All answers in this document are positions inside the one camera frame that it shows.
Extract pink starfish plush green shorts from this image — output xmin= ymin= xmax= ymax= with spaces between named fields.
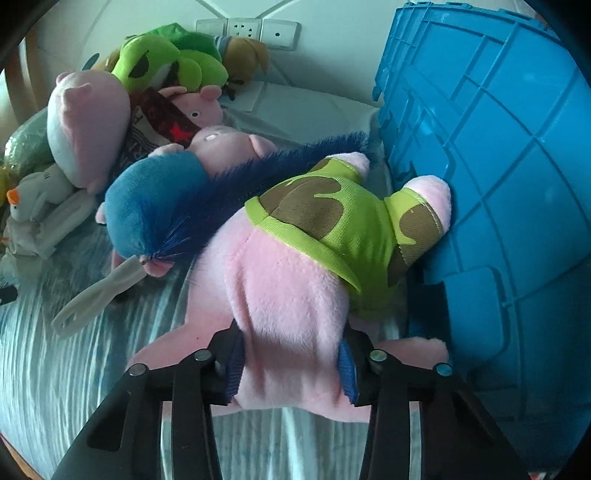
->
xmin=127 ymin=151 xmax=453 ymax=423

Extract wooden headboard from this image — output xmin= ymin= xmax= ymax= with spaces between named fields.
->
xmin=7 ymin=34 xmax=40 ymax=112

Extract dark blue duster white handle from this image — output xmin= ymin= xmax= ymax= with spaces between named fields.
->
xmin=51 ymin=131 xmax=370 ymax=340

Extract white and pink plush toy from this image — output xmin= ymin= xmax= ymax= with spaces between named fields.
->
xmin=46 ymin=70 xmax=132 ymax=195

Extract white pillow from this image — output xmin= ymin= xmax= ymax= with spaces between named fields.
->
xmin=226 ymin=80 xmax=384 ymax=153

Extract brown-haired plush doll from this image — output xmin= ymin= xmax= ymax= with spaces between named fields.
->
xmin=215 ymin=34 xmax=271 ymax=100

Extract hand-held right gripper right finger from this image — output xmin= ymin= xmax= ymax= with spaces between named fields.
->
xmin=338 ymin=330 xmax=529 ymax=480

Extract pink pig plush blue clothes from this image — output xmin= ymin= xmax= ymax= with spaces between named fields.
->
xmin=95 ymin=127 xmax=278 ymax=278

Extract dark patterned cloth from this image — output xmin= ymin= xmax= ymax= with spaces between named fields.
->
xmin=113 ymin=88 xmax=201 ymax=174

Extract small pink pig plush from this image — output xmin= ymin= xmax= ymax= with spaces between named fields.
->
xmin=159 ymin=84 xmax=225 ymax=127

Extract white bird plush toy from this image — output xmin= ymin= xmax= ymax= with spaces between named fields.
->
xmin=7 ymin=164 xmax=100 ymax=259

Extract green pillow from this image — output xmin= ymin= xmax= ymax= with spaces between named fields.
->
xmin=2 ymin=108 xmax=56 ymax=169

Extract blue plastic crate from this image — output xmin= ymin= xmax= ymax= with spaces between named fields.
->
xmin=372 ymin=0 xmax=587 ymax=474

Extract green frog plush toy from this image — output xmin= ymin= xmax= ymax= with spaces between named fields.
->
xmin=108 ymin=25 xmax=229 ymax=95

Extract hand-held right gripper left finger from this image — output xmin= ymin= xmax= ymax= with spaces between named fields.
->
xmin=51 ymin=322 xmax=245 ymax=480

